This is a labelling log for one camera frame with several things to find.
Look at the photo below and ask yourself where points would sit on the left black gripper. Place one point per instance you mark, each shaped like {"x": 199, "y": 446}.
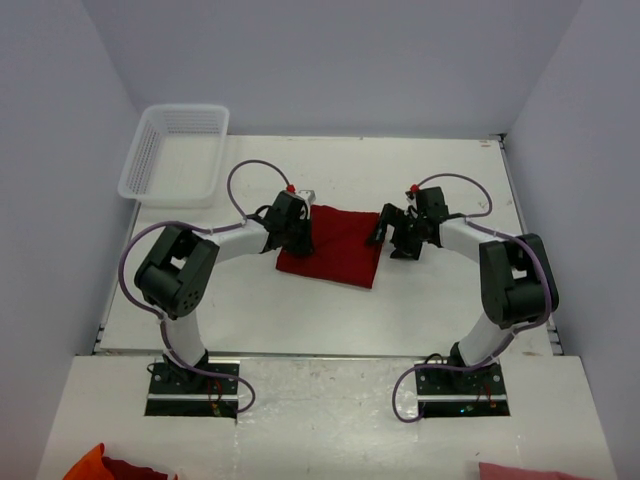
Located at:
{"x": 303, "y": 246}

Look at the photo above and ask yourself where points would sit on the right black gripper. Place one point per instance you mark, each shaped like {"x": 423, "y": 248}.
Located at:
{"x": 394, "y": 216}

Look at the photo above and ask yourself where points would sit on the red t shirt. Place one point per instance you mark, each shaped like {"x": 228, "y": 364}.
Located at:
{"x": 341, "y": 252}

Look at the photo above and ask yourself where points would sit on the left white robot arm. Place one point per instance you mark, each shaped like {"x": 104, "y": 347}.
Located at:
{"x": 174, "y": 275}

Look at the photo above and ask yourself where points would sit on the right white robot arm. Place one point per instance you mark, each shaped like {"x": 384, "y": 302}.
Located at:
{"x": 517, "y": 287}

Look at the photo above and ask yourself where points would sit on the white plastic mesh basket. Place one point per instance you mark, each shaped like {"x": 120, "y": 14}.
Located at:
{"x": 174, "y": 160}

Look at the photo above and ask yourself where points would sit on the pink folded cloth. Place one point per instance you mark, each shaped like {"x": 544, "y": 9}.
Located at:
{"x": 489, "y": 471}

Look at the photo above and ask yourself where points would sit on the dark red folded cloth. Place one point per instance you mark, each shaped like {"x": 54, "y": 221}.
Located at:
{"x": 122, "y": 470}

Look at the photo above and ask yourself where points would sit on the orange folded cloth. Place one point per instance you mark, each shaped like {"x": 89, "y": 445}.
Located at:
{"x": 90, "y": 466}

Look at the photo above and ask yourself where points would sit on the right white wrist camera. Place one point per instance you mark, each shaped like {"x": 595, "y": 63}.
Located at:
{"x": 413, "y": 194}

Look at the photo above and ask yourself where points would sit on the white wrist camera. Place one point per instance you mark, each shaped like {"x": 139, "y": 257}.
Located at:
{"x": 307, "y": 195}
{"x": 413, "y": 194}

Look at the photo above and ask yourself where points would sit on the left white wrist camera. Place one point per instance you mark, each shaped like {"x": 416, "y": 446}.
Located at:
{"x": 307, "y": 195}

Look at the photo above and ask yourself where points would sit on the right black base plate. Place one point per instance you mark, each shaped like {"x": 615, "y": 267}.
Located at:
{"x": 447, "y": 394}

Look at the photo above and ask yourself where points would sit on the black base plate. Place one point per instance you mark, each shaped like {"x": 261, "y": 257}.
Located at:
{"x": 172, "y": 395}
{"x": 447, "y": 394}

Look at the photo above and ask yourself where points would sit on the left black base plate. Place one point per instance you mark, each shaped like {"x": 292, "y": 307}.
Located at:
{"x": 172, "y": 395}

